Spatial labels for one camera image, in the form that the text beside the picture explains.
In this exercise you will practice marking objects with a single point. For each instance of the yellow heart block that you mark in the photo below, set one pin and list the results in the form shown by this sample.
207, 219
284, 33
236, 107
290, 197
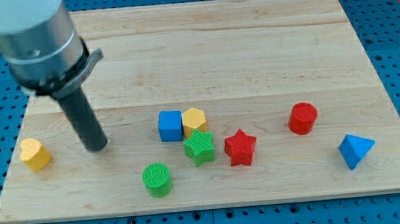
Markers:
33, 154

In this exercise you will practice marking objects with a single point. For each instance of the blue cube block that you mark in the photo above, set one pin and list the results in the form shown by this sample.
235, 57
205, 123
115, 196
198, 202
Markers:
170, 126

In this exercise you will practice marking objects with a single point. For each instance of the green star block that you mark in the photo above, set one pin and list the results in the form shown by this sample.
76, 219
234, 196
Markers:
199, 146

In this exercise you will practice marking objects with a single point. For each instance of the wooden board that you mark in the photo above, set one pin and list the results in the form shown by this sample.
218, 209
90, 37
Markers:
245, 63

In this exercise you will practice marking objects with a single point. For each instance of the yellow hexagon block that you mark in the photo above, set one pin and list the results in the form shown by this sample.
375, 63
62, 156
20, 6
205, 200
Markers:
193, 119

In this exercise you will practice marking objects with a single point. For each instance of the red star block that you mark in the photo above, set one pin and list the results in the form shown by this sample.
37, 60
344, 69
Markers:
240, 148

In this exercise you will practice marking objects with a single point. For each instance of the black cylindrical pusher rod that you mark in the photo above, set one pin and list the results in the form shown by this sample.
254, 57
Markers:
81, 116

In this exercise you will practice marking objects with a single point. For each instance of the red cylinder block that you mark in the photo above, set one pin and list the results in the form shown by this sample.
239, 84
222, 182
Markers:
302, 118

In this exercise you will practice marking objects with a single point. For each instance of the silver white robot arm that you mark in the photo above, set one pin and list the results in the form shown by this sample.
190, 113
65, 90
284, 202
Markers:
48, 57

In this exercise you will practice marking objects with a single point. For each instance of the blue triangle block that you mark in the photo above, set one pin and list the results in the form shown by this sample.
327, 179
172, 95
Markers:
354, 148

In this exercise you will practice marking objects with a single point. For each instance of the green cylinder block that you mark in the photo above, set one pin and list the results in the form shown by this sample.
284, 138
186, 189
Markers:
157, 180

